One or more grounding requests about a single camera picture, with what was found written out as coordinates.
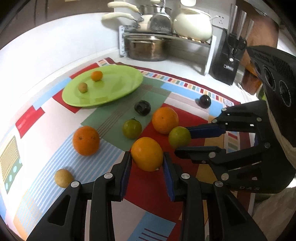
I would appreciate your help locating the metal dish rack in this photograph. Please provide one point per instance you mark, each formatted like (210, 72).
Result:
(208, 58)

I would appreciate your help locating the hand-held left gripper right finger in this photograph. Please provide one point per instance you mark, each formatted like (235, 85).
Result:
(167, 179)

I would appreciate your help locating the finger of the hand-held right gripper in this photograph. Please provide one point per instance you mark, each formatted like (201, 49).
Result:
(198, 154)
(205, 132)

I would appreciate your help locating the colourful patchwork mat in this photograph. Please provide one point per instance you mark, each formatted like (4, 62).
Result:
(46, 148)

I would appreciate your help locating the black scissors in block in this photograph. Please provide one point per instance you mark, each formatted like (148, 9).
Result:
(241, 42)

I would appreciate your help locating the steel spatula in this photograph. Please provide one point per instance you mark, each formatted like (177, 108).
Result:
(159, 22)

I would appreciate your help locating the wooden cutting board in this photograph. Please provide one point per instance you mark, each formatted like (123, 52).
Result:
(263, 32)

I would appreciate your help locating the cream ceramic pot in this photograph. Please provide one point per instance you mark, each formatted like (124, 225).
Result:
(192, 25)

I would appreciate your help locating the small tan fruit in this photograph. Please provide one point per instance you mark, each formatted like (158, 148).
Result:
(63, 177)
(82, 87)

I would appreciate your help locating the green citrus fruit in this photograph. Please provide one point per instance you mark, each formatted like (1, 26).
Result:
(132, 128)
(179, 137)

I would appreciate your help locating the green plate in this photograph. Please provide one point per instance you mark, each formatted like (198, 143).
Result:
(115, 83)

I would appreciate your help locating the large orange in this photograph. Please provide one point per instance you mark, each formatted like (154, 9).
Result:
(86, 140)
(165, 120)
(146, 154)

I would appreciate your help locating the black knife block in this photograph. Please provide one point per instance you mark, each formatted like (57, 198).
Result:
(227, 67)

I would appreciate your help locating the wooden bead trivet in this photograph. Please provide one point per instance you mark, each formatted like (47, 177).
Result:
(192, 38)

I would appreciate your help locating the small orange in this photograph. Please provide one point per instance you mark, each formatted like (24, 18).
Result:
(96, 75)

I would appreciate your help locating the dark purple plum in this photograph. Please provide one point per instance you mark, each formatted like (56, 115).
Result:
(142, 107)
(204, 101)

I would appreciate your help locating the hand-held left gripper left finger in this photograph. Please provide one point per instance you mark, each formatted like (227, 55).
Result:
(124, 183)

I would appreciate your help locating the white wall socket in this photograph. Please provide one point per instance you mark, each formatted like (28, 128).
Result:
(219, 19)

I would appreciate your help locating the large steel pot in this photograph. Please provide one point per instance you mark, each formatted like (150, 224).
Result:
(145, 49)

